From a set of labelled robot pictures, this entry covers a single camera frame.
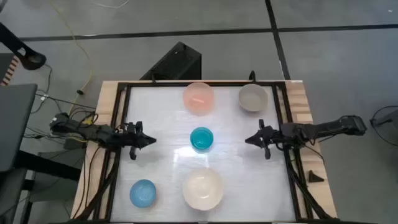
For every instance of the small teal bowl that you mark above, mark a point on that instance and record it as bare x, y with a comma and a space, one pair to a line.
201, 139

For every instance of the blue bowl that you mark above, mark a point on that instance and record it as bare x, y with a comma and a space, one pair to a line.
142, 193

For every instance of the large white bowl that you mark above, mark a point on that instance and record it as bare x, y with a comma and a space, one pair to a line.
202, 188

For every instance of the grey desk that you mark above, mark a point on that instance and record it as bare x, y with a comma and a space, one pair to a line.
15, 124

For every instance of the small black plug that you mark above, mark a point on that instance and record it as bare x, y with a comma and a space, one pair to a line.
80, 92

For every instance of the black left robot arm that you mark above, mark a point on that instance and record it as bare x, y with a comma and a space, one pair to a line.
93, 132

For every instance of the black perforated box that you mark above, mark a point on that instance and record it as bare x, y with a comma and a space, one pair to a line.
177, 63

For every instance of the black triangular bracket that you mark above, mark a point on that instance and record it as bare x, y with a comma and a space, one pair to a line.
314, 178

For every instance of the pink translucent bowl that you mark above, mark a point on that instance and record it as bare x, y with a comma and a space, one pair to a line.
199, 98

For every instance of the striped board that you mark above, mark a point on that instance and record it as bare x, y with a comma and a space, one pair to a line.
9, 73

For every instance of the black metal table frame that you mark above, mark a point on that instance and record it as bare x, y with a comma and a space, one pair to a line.
202, 84

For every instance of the white table mat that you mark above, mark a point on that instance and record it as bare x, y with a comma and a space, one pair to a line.
174, 186

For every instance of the black frame clamp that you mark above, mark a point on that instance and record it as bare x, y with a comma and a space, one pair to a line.
252, 77

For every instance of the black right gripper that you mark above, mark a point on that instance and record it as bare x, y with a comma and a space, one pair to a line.
269, 137

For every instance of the black desk leg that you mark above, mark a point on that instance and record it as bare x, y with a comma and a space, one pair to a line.
46, 166

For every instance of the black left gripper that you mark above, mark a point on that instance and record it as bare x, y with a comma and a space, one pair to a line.
135, 138

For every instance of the grey bowl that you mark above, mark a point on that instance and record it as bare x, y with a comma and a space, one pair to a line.
252, 98

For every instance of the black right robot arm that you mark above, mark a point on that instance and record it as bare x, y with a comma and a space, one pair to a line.
323, 127

